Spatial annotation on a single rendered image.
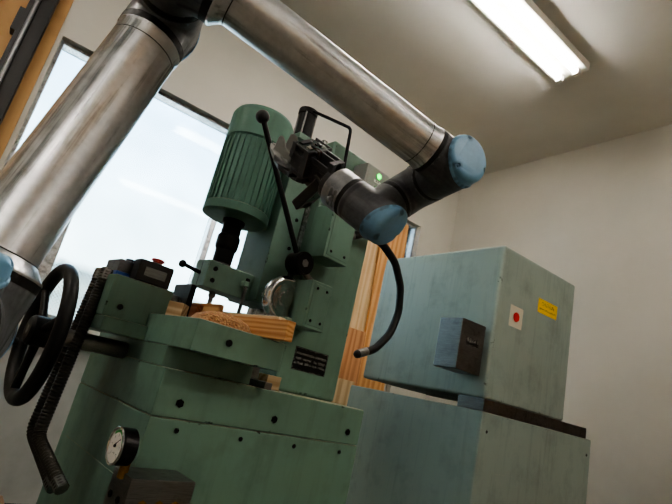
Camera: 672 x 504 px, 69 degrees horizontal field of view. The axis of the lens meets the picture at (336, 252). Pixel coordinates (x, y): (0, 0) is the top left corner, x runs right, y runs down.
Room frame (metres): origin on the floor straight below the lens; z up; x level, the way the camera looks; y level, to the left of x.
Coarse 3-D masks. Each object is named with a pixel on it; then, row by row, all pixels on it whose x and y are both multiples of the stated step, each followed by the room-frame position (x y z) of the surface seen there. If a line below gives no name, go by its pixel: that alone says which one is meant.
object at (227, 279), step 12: (204, 264) 1.20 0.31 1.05; (216, 264) 1.20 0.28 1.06; (204, 276) 1.19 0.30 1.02; (216, 276) 1.21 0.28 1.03; (228, 276) 1.23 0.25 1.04; (240, 276) 1.25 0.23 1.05; (252, 276) 1.27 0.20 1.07; (204, 288) 1.23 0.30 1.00; (216, 288) 1.21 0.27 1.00; (228, 288) 1.23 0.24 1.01; (240, 288) 1.25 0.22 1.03
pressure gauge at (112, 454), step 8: (112, 432) 0.92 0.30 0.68; (120, 432) 0.90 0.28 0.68; (128, 432) 0.89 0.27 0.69; (136, 432) 0.90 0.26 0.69; (112, 440) 0.91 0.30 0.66; (120, 440) 0.89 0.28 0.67; (128, 440) 0.88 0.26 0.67; (136, 440) 0.89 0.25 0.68; (112, 448) 0.91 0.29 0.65; (120, 448) 0.88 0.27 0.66; (128, 448) 0.88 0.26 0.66; (136, 448) 0.89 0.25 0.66; (112, 456) 0.90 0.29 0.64; (120, 456) 0.88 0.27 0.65; (128, 456) 0.89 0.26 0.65; (112, 464) 0.89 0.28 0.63; (120, 464) 0.89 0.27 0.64; (128, 464) 0.90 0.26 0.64; (120, 472) 0.91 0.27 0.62
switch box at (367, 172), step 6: (354, 168) 1.33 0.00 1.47; (360, 168) 1.31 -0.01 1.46; (366, 168) 1.29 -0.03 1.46; (372, 168) 1.30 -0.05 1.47; (360, 174) 1.31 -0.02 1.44; (366, 174) 1.29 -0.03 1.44; (372, 174) 1.31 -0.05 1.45; (384, 174) 1.34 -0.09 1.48; (366, 180) 1.30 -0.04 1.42; (372, 180) 1.31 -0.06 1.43; (378, 180) 1.33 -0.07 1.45; (384, 180) 1.34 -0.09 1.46; (372, 186) 1.31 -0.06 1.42
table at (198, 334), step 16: (96, 320) 1.04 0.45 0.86; (112, 320) 1.03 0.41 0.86; (160, 320) 1.04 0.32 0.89; (176, 320) 0.98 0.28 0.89; (192, 320) 0.93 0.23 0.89; (208, 320) 0.93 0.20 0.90; (128, 336) 1.05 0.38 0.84; (144, 336) 1.07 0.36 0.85; (160, 336) 1.02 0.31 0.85; (176, 336) 0.97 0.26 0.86; (192, 336) 0.92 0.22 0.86; (208, 336) 0.93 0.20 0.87; (224, 336) 0.96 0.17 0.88; (240, 336) 0.98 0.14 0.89; (256, 336) 1.00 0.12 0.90; (208, 352) 0.94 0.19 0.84; (224, 352) 0.96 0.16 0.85; (240, 352) 0.98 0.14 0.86; (256, 352) 1.01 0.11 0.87; (272, 352) 1.03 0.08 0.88; (272, 368) 1.04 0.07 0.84
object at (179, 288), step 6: (180, 288) 1.21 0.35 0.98; (186, 288) 1.18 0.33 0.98; (192, 288) 1.17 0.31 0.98; (174, 294) 1.22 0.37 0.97; (180, 294) 1.20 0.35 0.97; (186, 294) 1.18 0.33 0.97; (192, 294) 1.17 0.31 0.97; (174, 300) 1.18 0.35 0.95; (180, 300) 1.19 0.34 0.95; (186, 300) 1.17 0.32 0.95; (192, 300) 1.17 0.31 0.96
